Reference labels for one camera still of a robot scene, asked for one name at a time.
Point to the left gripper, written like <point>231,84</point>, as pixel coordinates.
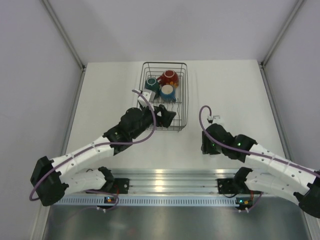
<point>166,117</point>

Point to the aluminium mounting rail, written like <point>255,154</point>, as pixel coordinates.
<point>159,181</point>

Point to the dark blue cup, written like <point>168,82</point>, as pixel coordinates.
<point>168,93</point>

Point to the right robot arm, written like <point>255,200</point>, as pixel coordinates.
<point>264,171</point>

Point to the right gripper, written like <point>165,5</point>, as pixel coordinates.
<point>206,147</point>

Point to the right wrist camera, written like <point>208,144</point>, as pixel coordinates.
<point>215,119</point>

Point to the right aluminium frame post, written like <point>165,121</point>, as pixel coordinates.
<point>289,19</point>

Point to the wire dish rack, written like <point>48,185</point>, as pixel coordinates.
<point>154,69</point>

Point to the aluminium frame post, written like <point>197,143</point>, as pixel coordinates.
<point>62,32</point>
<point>289,19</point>

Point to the left aluminium frame post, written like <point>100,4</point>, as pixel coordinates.
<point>62,32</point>

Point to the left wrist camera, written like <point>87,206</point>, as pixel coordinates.
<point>145,97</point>

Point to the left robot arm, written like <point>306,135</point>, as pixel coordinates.
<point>54,178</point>

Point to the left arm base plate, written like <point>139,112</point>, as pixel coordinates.
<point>120,186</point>

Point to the red cup white inside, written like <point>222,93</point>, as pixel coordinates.
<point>169,77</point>

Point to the dark green mug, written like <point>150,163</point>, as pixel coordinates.
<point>152,84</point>

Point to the slotted cable duct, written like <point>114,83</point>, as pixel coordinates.
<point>154,201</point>

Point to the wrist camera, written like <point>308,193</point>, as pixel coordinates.
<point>215,119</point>
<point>145,97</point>

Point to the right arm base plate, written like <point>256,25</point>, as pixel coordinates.
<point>227,187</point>

